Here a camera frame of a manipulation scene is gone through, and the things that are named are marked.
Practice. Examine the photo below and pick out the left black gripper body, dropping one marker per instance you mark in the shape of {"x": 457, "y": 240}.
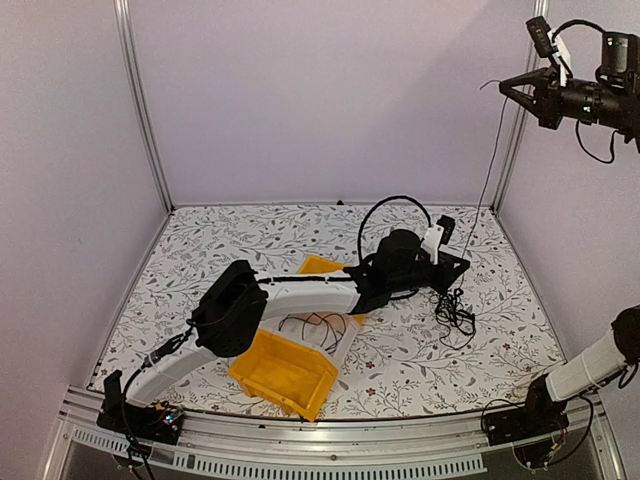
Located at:
{"x": 436, "y": 284}

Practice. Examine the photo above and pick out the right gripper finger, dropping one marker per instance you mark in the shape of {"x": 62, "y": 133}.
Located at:
{"x": 524, "y": 100}
{"x": 533, "y": 78}

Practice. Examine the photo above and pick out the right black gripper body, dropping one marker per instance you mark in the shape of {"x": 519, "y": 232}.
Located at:
{"x": 551, "y": 115}

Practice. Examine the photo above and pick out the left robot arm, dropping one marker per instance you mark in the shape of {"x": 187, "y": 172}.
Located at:
{"x": 229, "y": 314}

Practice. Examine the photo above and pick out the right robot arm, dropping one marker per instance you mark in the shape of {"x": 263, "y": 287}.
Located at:
{"x": 610, "y": 100}

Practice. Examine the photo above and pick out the floral patterned table mat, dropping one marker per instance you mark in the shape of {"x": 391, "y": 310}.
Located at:
{"x": 402, "y": 362}

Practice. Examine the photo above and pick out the white translucent plastic bin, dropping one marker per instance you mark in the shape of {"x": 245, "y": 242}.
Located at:
{"x": 330, "y": 334}

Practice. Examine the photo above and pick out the far yellow plastic bin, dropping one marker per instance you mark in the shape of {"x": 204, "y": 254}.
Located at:
{"x": 319, "y": 265}

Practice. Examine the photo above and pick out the yellow plastic bin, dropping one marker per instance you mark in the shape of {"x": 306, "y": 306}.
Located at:
{"x": 319, "y": 265}
{"x": 294, "y": 377}

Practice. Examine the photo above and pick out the near yellow plastic bin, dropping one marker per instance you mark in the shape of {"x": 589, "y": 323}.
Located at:
{"x": 294, "y": 377}

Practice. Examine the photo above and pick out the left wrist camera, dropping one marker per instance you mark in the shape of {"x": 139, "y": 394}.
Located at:
{"x": 437, "y": 235}

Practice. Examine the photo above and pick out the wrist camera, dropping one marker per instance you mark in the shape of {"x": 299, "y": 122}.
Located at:
{"x": 550, "y": 47}
{"x": 437, "y": 235}

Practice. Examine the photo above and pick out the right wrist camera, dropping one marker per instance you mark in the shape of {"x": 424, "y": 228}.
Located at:
{"x": 550, "y": 47}

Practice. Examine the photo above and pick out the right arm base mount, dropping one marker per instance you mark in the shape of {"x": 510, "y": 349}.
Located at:
{"x": 545, "y": 432}

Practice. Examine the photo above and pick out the front aluminium rail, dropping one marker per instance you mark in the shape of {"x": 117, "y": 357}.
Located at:
{"x": 216, "y": 446}

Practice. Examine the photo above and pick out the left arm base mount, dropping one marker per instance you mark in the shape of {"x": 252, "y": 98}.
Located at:
{"x": 160, "y": 422}

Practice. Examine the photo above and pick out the left aluminium frame post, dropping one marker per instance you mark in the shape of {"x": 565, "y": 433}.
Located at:
{"x": 125, "y": 30}

